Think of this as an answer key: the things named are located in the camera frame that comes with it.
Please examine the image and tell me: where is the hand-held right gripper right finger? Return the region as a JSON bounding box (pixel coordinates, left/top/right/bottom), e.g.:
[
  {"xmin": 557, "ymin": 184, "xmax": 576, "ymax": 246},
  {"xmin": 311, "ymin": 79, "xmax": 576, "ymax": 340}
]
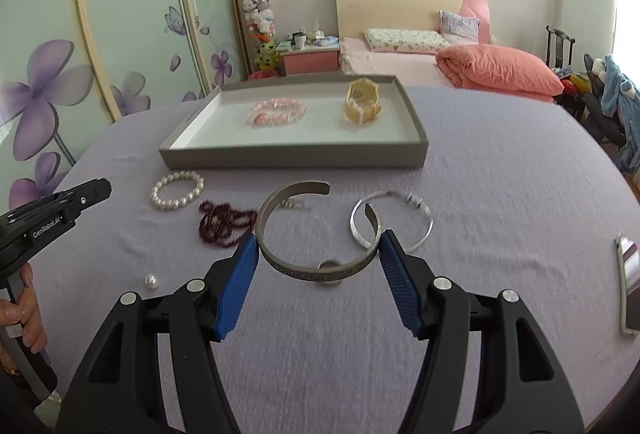
[{"xmin": 378, "ymin": 230, "xmax": 586, "ymax": 434}]

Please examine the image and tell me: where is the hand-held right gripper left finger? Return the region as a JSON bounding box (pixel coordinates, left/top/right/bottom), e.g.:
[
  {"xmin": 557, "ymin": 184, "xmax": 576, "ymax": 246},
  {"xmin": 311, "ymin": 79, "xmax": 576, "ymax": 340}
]
[{"xmin": 55, "ymin": 234, "xmax": 261, "ymax": 434}]

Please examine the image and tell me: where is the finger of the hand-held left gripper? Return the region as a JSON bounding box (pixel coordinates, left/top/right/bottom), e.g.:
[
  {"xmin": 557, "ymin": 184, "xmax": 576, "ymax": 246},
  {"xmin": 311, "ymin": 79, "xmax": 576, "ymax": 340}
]
[{"xmin": 47, "ymin": 179, "xmax": 112, "ymax": 221}]

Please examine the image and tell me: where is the white pearl bracelet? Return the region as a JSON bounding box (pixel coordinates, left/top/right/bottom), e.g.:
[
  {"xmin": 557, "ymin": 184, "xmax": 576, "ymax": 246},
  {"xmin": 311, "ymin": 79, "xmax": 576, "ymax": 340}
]
[{"xmin": 151, "ymin": 170, "xmax": 206, "ymax": 213}]

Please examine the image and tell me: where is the dark red bead necklace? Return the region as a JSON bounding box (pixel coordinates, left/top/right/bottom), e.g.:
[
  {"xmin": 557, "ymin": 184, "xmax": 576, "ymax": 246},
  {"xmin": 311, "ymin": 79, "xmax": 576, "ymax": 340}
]
[{"xmin": 198, "ymin": 200, "xmax": 258, "ymax": 251}]

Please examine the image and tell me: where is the engraved grey cuff bangle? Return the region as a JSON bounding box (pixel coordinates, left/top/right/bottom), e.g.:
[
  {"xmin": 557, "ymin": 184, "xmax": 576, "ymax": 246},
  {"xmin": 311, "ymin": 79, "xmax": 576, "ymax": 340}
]
[{"xmin": 255, "ymin": 182, "xmax": 382, "ymax": 287}]

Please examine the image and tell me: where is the thin silver wire bangle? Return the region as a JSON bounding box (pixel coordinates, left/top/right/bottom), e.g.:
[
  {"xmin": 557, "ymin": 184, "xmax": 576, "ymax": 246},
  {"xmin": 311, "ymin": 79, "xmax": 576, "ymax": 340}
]
[{"xmin": 360, "ymin": 192, "xmax": 434, "ymax": 252}]

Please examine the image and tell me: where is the grey jewelry tray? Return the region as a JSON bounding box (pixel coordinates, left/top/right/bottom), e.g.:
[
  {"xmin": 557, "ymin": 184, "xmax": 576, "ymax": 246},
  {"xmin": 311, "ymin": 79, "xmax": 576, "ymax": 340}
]
[{"xmin": 159, "ymin": 74, "xmax": 431, "ymax": 172}]

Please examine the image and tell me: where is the person's left hand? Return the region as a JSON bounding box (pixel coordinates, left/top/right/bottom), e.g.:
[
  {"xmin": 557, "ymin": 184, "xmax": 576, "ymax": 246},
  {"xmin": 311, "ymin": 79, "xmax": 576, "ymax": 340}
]
[{"xmin": 0, "ymin": 261, "xmax": 48, "ymax": 377}]

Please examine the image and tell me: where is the lavender table cloth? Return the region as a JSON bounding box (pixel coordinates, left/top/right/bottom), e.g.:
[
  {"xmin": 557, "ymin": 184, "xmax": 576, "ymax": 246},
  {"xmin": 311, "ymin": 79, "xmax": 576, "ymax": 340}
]
[{"xmin": 35, "ymin": 84, "xmax": 640, "ymax": 434}]

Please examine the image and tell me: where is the cream wristwatch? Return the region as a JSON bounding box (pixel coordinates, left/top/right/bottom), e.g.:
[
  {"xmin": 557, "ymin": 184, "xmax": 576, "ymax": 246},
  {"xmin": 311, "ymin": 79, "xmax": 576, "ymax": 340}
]
[{"xmin": 341, "ymin": 78, "xmax": 383, "ymax": 127}]

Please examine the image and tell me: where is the floral glass sliding wardrobe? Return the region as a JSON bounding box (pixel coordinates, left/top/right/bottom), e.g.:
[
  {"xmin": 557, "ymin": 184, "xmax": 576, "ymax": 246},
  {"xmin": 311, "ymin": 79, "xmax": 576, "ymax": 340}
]
[{"xmin": 0, "ymin": 0, "xmax": 251, "ymax": 215}]

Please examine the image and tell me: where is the pink bed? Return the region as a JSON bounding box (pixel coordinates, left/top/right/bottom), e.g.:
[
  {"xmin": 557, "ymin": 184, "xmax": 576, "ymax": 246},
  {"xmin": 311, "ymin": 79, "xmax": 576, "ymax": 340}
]
[{"xmin": 334, "ymin": 0, "xmax": 566, "ymax": 102}]

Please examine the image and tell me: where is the green yellow plush toy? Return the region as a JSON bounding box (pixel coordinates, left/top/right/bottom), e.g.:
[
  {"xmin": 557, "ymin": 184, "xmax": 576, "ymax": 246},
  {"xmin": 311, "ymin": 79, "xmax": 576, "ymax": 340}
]
[{"xmin": 255, "ymin": 41, "xmax": 280, "ymax": 74}]

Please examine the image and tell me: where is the smartphone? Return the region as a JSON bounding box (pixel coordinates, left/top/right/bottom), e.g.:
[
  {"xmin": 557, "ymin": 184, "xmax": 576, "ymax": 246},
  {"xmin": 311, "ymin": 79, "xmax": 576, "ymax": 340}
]
[{"xmin": 616, "ymin": 234, "xmax": 640, "ymax": 339}]

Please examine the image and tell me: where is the pink white nightstand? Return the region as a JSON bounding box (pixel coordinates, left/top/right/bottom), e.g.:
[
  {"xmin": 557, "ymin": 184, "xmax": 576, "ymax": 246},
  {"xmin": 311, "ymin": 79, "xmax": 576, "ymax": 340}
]
[{"xmin": 279, "ymin": 38, "xmax": 342, "ymax": 75}]

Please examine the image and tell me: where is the folded pink duvet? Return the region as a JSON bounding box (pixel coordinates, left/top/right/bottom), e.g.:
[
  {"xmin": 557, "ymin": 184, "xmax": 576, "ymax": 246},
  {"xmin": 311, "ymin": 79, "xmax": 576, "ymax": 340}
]
[{"xmin": 435, "ymin": 44, "xmax": 566, "ymax": 97}]

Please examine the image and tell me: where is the floral white pillow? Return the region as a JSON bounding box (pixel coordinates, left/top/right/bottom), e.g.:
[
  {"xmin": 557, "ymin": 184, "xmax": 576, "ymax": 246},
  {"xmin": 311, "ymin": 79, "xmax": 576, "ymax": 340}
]
[{"xmin": 362, "ymin": 28, "xmax": 451, "ymax": 53}]

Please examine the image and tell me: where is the clear plush toy tube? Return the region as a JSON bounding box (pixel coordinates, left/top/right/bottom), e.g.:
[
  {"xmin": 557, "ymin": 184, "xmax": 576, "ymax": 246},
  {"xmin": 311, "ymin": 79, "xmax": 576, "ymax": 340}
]
[{"xmin": 238, "ymin": 0, "xmax": 278, "ymax": 77}]

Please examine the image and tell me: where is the purple pillow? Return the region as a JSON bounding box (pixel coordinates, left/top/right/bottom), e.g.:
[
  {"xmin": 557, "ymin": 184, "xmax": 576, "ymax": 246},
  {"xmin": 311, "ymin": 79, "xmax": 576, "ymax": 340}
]
[{"xmin": 439, "ymin": 10, "xmax": 481, "ymax": 45}]

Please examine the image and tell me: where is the colourful toy pile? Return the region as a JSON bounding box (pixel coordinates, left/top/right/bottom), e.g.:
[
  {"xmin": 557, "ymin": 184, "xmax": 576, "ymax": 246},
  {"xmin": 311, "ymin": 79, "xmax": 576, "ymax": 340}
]
[{"xmin": 560, "ymin": 68, "xmax": 598, "ymax": 98}]

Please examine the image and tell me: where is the blue garment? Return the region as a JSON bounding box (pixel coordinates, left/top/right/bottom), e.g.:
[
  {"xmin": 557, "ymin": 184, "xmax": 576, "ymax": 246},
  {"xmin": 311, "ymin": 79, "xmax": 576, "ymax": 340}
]
[{"xmin": 597, "ymin": 56, "xmax": 640, "ymax": 169}]

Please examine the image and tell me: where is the dark wooden chair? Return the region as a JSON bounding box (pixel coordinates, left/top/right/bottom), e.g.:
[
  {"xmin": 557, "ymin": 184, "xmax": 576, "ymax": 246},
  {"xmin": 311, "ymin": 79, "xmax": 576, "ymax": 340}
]
[{"xmin": 545, "ymin": 26, "xmax": 578, "ymax": 69}]

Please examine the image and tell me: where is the pink bead bracelet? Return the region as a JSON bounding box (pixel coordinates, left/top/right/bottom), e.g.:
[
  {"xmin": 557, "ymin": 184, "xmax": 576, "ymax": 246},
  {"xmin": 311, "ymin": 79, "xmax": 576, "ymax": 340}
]
[{"xmin": 246, "ymin": 98, "xmax": 307, "ymax": 127}]

